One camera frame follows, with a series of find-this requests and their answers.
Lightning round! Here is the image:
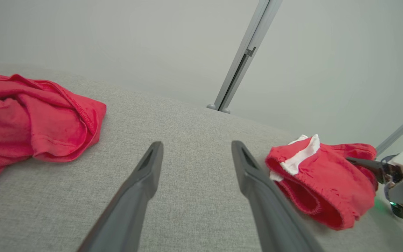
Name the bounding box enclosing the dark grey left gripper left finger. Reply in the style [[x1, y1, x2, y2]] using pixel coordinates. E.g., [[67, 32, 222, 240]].
[[77, 141, 164, 252]]

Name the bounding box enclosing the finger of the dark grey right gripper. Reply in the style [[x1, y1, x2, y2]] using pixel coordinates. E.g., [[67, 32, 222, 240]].
[[346, 157, 388, 184]]

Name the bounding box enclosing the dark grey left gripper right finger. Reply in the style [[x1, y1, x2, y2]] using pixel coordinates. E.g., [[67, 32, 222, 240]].
[[231, 140, 324, 252]]

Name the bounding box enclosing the red and white basketball jersey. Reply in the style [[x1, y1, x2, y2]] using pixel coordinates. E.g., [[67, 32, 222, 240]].
[[265, 134, 379, 231]]

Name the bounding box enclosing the plain red garment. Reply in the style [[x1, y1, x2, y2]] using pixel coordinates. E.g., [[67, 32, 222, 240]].
[[0, 70, 107, 189]]

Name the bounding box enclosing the long grey metal support brace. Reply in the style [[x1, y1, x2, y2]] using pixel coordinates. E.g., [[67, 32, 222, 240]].
[[375, 105, 403, 157]]

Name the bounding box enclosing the grey partition joint post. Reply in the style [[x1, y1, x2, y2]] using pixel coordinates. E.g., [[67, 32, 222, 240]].
[[207, 0, 283, 114]]

